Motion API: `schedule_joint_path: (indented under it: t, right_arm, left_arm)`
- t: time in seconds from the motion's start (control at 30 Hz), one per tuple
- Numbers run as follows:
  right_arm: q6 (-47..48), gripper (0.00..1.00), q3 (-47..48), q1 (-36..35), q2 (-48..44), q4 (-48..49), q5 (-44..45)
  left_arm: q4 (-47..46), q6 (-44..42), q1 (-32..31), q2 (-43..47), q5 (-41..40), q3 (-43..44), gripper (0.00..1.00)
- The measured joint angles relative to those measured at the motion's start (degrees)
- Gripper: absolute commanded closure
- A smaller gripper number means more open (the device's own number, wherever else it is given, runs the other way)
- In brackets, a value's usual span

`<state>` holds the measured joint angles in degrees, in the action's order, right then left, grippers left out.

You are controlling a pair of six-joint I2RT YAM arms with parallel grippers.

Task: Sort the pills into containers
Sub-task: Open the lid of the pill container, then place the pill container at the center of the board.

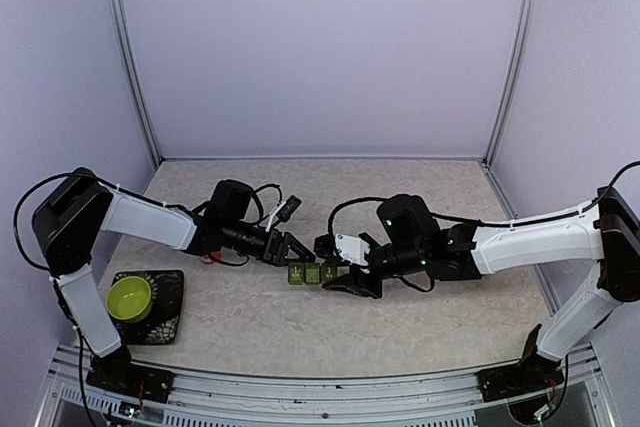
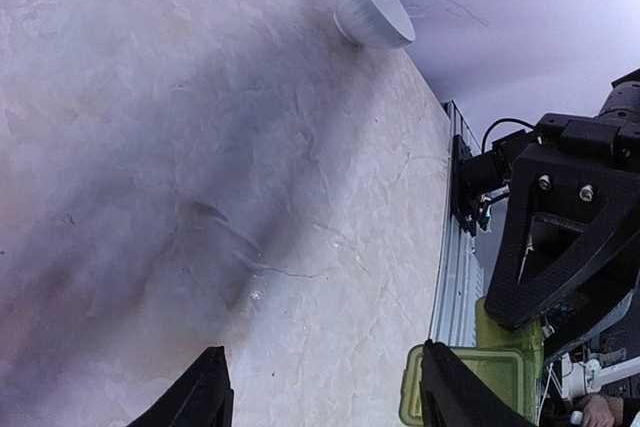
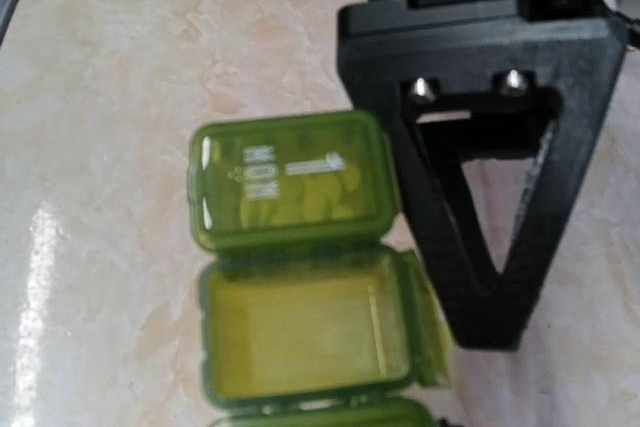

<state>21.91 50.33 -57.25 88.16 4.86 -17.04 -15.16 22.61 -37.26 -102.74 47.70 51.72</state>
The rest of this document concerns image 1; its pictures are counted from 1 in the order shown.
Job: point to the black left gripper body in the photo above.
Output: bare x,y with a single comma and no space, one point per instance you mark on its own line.
275,236

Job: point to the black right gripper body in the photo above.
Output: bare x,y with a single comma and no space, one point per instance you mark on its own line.
395,259

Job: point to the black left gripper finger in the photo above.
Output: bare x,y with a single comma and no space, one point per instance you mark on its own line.
286,260
294,247

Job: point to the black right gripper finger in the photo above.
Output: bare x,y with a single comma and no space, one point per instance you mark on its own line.
369,240
356,283

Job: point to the green pill organizer box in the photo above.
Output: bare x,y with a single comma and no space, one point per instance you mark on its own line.
313,274

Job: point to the red bottle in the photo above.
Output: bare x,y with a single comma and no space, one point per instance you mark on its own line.
213,257

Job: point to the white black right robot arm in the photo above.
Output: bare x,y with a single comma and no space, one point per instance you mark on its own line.
604,230

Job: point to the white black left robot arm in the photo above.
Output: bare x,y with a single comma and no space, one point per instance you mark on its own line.
59,221

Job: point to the black patterned square plate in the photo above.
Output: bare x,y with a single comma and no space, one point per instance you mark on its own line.
160,327

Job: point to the green bowl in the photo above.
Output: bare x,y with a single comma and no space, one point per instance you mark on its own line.
129,299

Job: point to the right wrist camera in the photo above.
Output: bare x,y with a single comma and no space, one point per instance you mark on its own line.
343,249

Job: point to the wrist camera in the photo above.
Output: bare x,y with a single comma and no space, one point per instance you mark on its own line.
343,249
288,208

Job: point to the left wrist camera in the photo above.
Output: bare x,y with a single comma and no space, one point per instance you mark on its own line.
288,208

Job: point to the front aluminium rail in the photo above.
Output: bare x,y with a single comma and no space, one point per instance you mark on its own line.
203,395

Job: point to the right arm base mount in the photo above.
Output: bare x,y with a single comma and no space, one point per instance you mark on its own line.
532,372

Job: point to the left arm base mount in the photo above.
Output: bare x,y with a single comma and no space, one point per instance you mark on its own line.
136,381

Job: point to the right aluminium frame post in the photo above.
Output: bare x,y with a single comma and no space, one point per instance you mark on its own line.
516,58

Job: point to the aluminium frame post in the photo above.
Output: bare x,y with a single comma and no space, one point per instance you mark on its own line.
516,58
133,80

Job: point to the left aluminium frame post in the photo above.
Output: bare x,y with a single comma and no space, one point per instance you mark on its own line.
133,80

